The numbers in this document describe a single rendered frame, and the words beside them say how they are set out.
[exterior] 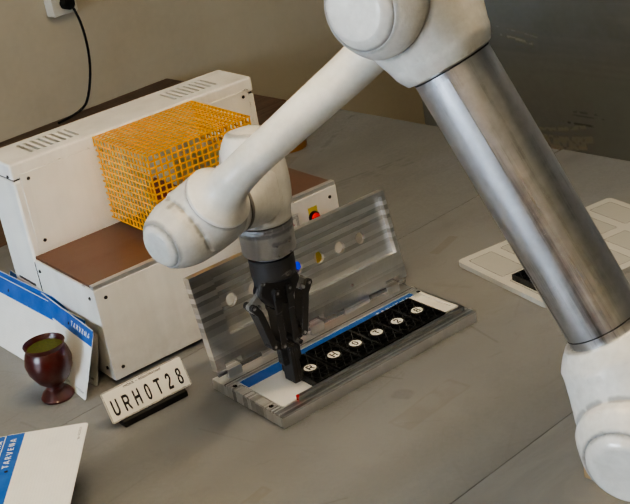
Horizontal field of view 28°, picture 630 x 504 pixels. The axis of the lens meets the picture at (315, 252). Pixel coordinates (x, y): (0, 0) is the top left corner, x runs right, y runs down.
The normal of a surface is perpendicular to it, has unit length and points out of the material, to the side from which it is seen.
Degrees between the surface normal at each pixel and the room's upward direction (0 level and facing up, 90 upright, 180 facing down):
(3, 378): 0
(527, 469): 0
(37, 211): 90
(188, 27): 90
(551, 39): 90
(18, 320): 63
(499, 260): 0
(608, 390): 77
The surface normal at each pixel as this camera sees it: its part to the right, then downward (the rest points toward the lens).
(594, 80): -0.72, 0.39
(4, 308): -0.74, -0.07
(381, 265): 0.57, 0.05
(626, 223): -0.15, -0.90
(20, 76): 0.67, 0.21
